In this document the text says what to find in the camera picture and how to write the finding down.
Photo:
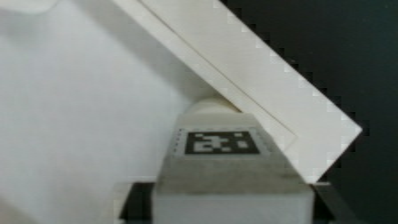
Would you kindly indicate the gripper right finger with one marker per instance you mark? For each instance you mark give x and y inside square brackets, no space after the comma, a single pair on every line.
[332,211]

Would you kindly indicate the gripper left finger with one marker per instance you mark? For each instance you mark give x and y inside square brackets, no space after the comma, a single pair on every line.
[129,204]

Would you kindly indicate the white table leg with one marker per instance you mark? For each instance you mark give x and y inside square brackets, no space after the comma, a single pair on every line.
[229,182]

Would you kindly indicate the white square tabletop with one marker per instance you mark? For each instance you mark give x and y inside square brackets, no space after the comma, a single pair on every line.
[110,63]

